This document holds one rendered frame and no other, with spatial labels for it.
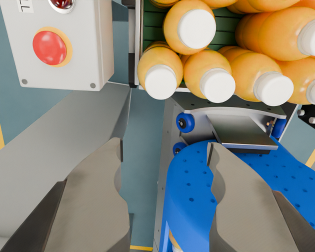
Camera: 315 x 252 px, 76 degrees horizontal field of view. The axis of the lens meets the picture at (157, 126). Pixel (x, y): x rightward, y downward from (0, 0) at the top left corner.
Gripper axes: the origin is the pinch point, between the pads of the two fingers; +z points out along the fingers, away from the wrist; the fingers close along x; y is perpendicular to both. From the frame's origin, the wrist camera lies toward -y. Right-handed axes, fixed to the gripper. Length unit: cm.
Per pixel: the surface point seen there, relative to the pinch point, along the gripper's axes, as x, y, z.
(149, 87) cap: -1.6, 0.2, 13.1
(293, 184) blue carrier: 22.8, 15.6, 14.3
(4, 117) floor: -109, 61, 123
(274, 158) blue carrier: 23.5, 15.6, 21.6
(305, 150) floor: 122, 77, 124
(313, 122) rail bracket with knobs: 31.3, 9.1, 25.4
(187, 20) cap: 2.2, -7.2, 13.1
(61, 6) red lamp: -10.8, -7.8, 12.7
